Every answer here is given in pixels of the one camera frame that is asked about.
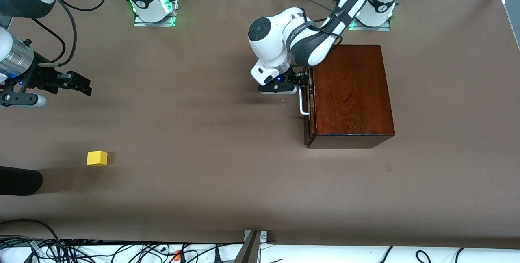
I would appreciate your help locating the orange connector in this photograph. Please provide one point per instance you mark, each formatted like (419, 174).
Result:
(178, 255)

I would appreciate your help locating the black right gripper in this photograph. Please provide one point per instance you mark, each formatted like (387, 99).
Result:
(40, 77)

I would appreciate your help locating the grey metal camera pole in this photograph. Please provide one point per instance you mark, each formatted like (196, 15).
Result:
(248, 253)

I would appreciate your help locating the small metal bracket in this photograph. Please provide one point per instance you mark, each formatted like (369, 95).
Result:
(264, 236)

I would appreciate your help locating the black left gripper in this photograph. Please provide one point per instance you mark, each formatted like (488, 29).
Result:
(293, 77)

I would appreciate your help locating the dark brown wooden cabinet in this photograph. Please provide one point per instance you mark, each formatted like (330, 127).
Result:
(349, 92)

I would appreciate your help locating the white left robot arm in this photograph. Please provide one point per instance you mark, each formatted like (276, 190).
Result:
(308, 39)

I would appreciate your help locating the black foam cylinder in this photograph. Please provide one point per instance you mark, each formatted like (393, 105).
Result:
(20, 180)

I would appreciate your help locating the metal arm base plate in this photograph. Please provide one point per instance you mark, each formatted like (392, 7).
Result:
(140, 23)
(382, 28)

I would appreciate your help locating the yellow block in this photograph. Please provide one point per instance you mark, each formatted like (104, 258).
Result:
(97, 159)

